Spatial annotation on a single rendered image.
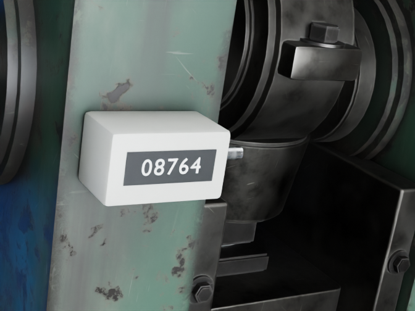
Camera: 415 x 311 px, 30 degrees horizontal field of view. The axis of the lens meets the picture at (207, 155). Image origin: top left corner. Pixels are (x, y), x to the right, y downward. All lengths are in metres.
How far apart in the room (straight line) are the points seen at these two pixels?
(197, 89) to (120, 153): 0.08
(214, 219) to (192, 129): 0.10
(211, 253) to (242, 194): 0.10
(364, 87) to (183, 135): 0.24
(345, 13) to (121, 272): 0.24
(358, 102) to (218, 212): 0.17
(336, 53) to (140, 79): 0.16
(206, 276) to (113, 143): 0.16
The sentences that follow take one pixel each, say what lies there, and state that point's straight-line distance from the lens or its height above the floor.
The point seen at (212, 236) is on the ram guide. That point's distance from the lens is 0.50.
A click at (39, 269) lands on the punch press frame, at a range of 0.46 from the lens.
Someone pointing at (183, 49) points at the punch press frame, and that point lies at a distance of 0.43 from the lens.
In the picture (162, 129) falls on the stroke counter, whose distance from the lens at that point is 0.40.
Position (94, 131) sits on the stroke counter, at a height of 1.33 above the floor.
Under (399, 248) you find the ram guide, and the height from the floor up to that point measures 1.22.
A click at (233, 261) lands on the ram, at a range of 0.62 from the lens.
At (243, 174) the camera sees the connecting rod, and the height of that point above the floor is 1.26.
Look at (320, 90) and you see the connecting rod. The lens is 0.56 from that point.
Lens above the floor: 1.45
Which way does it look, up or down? 18 degrees down
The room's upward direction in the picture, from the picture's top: 9 degrees clockwise
